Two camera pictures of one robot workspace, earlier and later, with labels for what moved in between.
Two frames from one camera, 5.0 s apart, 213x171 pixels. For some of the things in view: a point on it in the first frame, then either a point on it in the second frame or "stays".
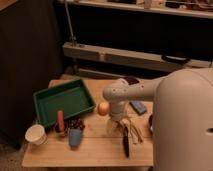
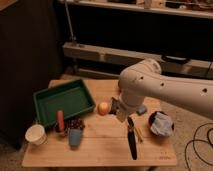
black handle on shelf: (175, 59) stays
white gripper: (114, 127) → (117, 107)
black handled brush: (126, 145) → (131, 135)
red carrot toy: (60, 121) stays
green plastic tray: (72, 97) stays
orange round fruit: (103, 108) stays
